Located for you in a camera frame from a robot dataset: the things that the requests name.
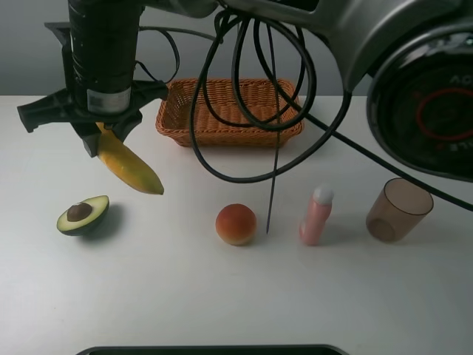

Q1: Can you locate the red orange peach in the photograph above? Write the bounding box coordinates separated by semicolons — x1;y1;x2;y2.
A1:
215;203;257;246

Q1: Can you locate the pink bottle white cap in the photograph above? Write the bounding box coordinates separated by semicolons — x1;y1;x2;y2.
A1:
299;185;334;246

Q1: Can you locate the brown wicker basket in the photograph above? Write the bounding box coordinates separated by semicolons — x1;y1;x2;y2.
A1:
154;78;306;149

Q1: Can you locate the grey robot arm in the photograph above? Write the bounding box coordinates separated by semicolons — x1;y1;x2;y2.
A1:
18;1;472;181

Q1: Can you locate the black tray edge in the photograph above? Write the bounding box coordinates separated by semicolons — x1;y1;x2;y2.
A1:
78;345;347;355

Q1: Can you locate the black looped cable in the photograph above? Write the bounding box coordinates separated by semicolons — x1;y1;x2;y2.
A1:
135;7;473;212

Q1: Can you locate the brown translucent plastic cup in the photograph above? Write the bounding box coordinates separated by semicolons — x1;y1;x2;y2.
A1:
366;177;434;243

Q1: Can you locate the halved avocado with pit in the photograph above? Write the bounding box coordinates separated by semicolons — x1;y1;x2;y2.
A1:
56;195;109;236

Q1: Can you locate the yellow banana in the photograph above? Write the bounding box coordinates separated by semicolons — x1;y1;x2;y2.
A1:
96;122;164;195

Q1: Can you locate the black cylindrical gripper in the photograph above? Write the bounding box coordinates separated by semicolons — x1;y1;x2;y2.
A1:
18;1;167;158

